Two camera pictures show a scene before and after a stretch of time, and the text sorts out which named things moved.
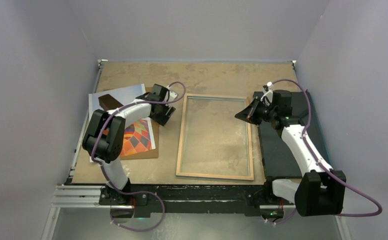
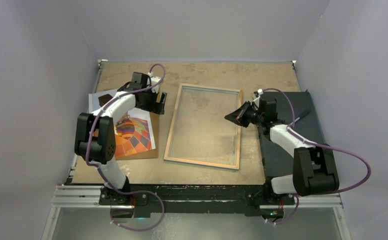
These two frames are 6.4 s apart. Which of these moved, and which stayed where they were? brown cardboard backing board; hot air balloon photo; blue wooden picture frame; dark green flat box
Moved: blue wooden picture frame
Stayed: hot air balloon photo; brown cardboard backing board; dark green flat box
